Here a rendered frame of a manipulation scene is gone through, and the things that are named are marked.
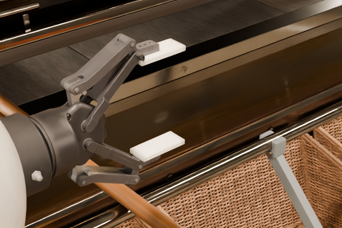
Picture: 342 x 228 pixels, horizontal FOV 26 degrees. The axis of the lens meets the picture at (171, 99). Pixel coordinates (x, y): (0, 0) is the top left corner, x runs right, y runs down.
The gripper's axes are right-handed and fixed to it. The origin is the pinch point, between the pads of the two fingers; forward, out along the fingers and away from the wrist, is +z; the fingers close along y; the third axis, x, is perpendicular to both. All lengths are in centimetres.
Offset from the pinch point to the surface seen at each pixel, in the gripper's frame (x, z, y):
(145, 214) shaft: -12.1, 4.8, 28.4
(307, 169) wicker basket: -47, 92, 76
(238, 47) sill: -54, 68, 32
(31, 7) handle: -44.9, 5.8, 3.0
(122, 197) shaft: -18.3, 4.7, 28.5
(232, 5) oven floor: -73, 84, 31
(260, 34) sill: -54, 76, 31
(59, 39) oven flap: -40.4, 8.2, 8.2
